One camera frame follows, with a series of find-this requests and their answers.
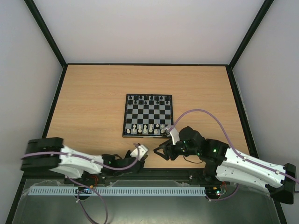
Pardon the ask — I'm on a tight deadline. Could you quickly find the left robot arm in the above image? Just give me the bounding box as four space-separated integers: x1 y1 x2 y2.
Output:
21 137 148 180

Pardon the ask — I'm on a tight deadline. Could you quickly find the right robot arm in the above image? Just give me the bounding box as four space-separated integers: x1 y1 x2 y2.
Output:
154 126 296 204

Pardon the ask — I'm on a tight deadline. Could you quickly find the left circuit board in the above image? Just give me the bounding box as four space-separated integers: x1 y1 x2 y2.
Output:
73 186 96 196

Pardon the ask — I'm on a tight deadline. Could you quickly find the green circuit board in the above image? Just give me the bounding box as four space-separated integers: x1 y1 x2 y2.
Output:
216 189 227 195

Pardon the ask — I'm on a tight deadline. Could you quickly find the black and silver chessboard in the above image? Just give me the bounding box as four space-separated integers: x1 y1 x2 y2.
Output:
122 94 174 139

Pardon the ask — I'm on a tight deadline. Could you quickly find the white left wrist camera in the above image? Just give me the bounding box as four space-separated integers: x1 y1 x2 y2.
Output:
130 143 148 161

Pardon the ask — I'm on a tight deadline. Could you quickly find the grey slotted cable duct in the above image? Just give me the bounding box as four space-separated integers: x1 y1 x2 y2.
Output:
28 186 206 196

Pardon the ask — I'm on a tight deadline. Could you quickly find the black aluminium frame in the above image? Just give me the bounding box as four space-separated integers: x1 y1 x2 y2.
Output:
6 0 288 224

